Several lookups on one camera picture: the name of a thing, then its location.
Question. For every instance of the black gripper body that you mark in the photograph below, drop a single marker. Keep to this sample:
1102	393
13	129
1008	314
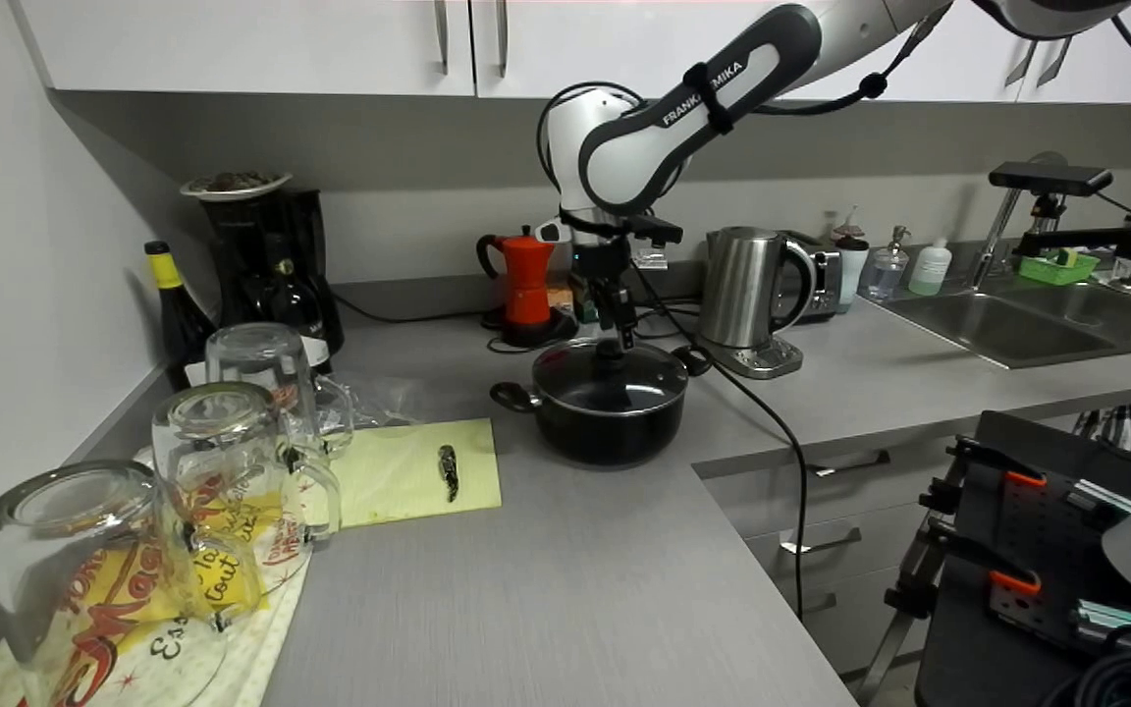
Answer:
602	252

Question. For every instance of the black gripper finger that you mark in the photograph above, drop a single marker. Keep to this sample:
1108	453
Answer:
606	326
627	319

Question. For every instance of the glass pot lid black knob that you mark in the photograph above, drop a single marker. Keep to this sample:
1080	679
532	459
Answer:
611	378

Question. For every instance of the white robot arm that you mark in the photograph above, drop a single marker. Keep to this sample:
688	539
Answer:
615	153

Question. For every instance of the red moka pot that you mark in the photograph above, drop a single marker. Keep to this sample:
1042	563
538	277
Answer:
522	267

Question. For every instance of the black cooking pot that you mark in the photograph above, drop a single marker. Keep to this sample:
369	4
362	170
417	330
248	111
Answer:
602	436

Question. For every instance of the stainless steel electric kettle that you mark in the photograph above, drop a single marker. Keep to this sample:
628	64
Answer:
741	326

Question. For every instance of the stainless steel toaster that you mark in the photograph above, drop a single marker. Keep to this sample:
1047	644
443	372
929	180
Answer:
827	273

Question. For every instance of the white soap bottle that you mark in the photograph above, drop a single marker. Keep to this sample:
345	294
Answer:
929	273

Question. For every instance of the black coffee maker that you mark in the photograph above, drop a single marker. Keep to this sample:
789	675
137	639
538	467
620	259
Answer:
268	252

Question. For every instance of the upturned glass mug right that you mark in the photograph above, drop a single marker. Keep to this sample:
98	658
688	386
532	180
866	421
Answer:
316	410

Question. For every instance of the upturned glass mug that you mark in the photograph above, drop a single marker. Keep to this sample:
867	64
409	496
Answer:
252	499
93	563
316	410

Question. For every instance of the stainless steel sink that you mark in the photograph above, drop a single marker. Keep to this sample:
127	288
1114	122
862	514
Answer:
1025	326

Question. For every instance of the upturned glass mug middle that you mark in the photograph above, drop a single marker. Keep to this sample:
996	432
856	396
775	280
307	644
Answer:
252	499

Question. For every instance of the dark wine bottle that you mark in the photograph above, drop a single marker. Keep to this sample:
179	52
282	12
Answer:
183	323

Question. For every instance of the yellow printed dish towel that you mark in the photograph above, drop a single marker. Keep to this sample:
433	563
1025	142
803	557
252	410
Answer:
221	662

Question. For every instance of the upturned glass mug left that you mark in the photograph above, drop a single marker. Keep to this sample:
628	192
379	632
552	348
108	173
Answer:
93	563

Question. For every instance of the black camera on stand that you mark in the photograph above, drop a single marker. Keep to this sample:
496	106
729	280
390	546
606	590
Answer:
1051	180

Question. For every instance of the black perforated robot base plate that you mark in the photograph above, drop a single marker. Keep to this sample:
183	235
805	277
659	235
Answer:
1023	575

